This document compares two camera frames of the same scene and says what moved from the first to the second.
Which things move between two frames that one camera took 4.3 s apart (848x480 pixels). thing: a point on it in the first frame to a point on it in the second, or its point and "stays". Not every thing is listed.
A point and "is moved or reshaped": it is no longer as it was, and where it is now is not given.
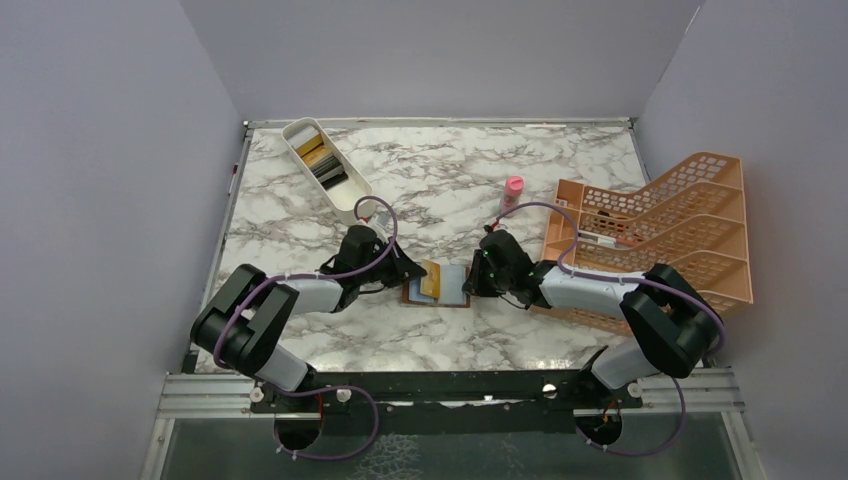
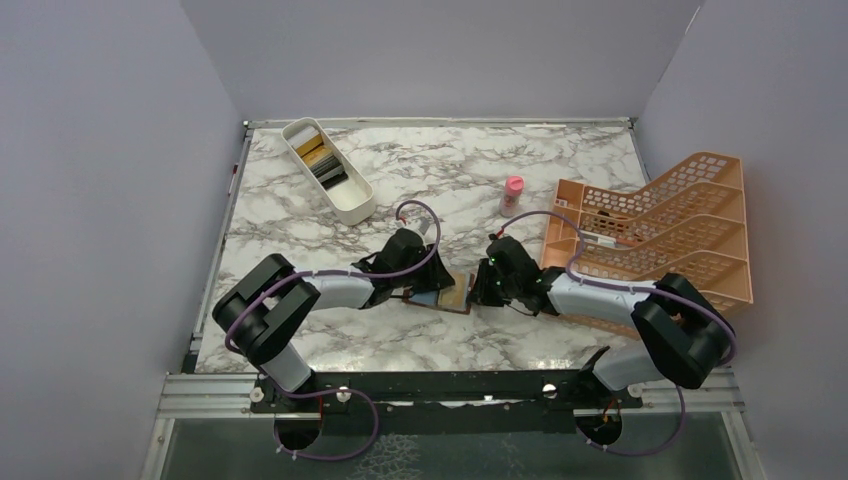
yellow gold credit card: (431, 282) is moved or reshaped
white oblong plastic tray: (333, 177) stays
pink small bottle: (514, 186) stays
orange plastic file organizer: (690, 218) stays
